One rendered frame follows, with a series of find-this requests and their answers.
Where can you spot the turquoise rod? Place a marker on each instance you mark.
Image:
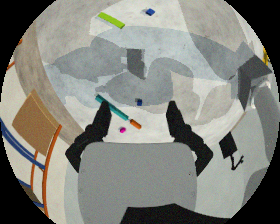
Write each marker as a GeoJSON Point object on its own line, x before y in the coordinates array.
{"type": "Point", "coordinates": [113, 108]}

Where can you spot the lime green rod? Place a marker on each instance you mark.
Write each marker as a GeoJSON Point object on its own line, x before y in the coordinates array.
{"type": "Point", "coordinates": [111, 20]}

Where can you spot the magenta rod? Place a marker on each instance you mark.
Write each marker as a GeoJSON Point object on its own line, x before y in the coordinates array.
{"type": "Point", "coordinates": [122, 130]}

